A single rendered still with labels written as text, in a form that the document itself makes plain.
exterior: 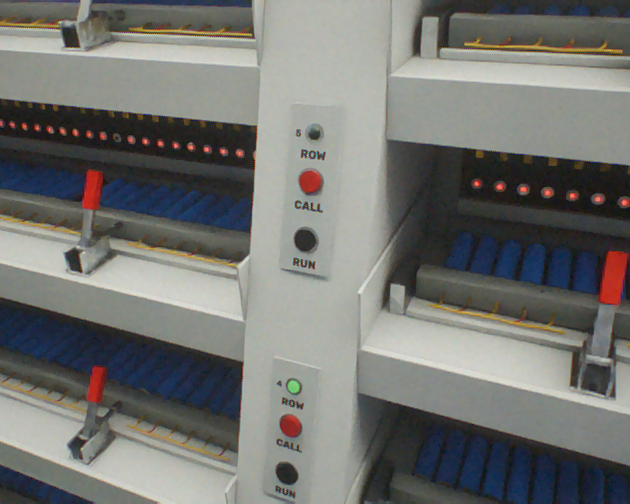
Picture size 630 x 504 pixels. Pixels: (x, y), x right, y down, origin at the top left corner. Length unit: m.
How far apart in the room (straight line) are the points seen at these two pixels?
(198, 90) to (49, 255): 0.24
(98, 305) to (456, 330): 0.32
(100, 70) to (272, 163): 0.17
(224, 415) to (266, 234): 0.25
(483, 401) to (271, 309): 0.17
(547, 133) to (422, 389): 0.20
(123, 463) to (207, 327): 0.20
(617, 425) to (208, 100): 0.37
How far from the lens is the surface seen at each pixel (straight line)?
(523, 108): 0.40
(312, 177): 0.43
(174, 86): 0.50
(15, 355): 0.80
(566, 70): 0.44
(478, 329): 0.47
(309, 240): 0.43
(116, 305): 0.56
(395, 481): 0.58
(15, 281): 0.65
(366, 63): 0.42
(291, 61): 0.44
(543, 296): 0.48
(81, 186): 0.73
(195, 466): 0.63
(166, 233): 0.59
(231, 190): 0.65
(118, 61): 0.52
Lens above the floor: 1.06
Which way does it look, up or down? 14 degrees down
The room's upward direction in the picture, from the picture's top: 5 degrees clockwise
